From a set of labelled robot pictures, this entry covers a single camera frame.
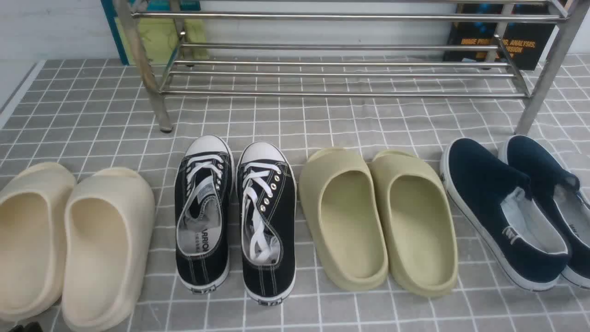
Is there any olive green slipper left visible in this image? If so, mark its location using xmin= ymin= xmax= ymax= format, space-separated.
xmin=298 ymin=147 xmax=389 ymax=291

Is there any black canvas sneaker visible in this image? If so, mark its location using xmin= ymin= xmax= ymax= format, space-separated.
xmin=235 ymin=142 xmax=297 ymax=306
xmin=174 ymin=135 xmax=235 ymax=294

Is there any grey checkered tablecloth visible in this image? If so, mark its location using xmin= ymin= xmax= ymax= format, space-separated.
xmin=1 ymin=59 xmax=589 ymax=332

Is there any olive green slipper right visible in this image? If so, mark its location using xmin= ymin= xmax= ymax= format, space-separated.
xmin=368 ymin=149 xmax=459 ymax=297

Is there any olive green slipper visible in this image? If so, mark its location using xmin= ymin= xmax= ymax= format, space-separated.
xmin=368 ymin=149 xmax=459 ymax=297
xmin=298 ymin=147 xmax=389 ymax=291

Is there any cream slipper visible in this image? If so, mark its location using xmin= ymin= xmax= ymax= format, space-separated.
xmin=0 ymin=162 xmax=77 ymax=321
xmin=61 ymin=167 xmax=156 ymax=332

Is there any cream slipper far left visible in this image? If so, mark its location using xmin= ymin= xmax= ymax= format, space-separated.
xmin=0 ymin=162 xmax=77 ymax=321

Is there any navy slip-on shoe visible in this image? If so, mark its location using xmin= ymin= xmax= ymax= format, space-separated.
xmin=499 ymin=135 xmax=590 ymax=289
xmin=440 ymin=138 xmax=571 ymax=291

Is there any black book orange text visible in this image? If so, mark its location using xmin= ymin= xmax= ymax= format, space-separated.
xmin=443 ymin=4 xmax=555 ymax=70

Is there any navy slip-on shoe left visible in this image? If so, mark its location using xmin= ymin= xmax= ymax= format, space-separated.
xmin=440 ymin=138 xmax=571 ymax=291

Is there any navy slip-on shoe right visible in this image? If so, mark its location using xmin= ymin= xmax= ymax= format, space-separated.
xmin=499 ymin=135 xmax=590 ymax=289

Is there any metal shoe rack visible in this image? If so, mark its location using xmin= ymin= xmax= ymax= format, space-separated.
xmin=111 ymin=0 xmax=589 ymax=135

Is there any green and blue book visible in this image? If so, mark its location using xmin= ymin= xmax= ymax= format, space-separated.
xmin=101 ymin=0 xmax=207 ymax=65

